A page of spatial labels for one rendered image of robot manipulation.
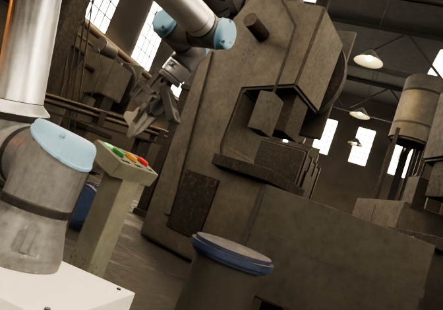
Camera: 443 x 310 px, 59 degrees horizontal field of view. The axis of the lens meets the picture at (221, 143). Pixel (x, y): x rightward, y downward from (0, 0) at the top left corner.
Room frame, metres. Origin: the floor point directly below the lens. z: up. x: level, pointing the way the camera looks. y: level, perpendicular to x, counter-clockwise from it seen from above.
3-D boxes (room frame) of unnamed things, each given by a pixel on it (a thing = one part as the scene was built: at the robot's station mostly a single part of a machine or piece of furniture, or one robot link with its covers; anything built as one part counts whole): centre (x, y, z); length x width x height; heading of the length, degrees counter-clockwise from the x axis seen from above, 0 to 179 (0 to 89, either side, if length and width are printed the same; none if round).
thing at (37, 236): (0.69, 0.26, 0.43); 0.15 x 0.15 x 0.10
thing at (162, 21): (1.01, 0.21, 0.96); 0.11 x 0.11 x 0.08; 58
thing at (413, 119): (8.37, -3.83, 2.25); 0.92 x 0.92 x 4.50
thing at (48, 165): (0.70, 0.27, 0.54); 0.13 x 0.12 x 0.14; 58
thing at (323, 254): (2.69, -0.87, 0.39); 1.03 x 0.83 x 0.77; 85
